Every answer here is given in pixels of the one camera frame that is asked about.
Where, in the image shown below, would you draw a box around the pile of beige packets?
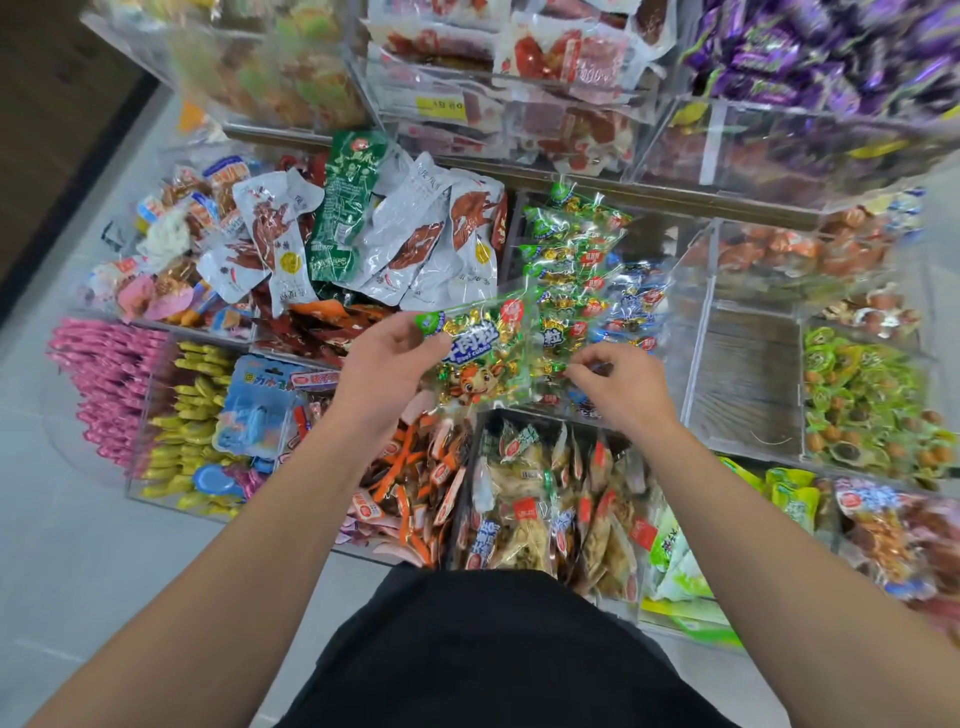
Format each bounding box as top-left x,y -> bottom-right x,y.
457,420 -> 662,602

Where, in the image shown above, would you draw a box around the row of blue beef packets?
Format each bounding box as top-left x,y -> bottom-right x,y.
592,258 -> 677,354

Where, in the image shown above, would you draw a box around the pile of white meat packets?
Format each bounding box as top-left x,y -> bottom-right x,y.
195,150 -> 512,317

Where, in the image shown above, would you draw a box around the pile of lime green packets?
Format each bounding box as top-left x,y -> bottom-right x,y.
637,457 -> 827,647

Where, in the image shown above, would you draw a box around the person's right forearm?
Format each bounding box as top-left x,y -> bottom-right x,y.
630,420 -> 960,728

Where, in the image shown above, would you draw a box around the pile of yellow packets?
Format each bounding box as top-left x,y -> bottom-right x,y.
90,0 -> 377,129

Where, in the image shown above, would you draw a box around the person's black clothing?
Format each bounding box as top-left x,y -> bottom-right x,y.
277,562 -> 737,728

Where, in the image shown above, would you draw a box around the pile of red sausage packets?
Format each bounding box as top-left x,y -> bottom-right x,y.
367,0 -> 677,167

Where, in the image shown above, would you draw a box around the pile of pink candy sticks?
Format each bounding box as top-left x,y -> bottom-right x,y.
48,318 -> 174,467

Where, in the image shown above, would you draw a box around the clear acrylic snack shelves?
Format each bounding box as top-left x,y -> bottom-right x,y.
45,0 -> 960,654

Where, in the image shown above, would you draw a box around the person's left forearm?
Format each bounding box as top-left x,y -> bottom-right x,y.
30,412 -> 384,728

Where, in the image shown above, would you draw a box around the blue toy candy packet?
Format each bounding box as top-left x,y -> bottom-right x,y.
213,357 -> 339,459

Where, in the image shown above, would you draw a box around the green vacuum packet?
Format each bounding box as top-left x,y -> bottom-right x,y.
307,127 -> 392,284

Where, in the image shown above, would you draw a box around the pile of dark orange packets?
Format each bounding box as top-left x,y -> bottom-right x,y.
247,297 -> 369,369

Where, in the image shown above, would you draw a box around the pile of pink-label meat packets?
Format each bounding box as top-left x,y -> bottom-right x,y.
832,477 -> 960,632

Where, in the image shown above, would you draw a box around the pile of green egg packets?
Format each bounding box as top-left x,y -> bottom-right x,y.
802,322 -> 954,482

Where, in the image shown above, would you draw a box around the pile of yellow candies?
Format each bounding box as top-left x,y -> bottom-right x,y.
135,342 -> 242,519

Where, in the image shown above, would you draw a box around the person's right hand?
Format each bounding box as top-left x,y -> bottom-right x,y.
567,342 -> 680,444

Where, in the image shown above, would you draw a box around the row of green beef packets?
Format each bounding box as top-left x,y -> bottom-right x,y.
517,180 -> 632,407

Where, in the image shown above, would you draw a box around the pile of purple candies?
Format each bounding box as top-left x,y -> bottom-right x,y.
682,0 -> 960,122

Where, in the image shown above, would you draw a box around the pile of orange brown packets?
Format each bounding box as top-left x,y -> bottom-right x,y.
717,202 -> 917,339

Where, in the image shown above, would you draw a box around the person's left hand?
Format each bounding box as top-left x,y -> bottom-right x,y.
327,310 -> 452,437

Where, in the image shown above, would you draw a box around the pile of assorted small packets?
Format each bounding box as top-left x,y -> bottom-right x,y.
82,150 -> 257,332

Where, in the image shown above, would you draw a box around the large handful green snack packets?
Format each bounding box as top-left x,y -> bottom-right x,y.
417,289 -> 530,410

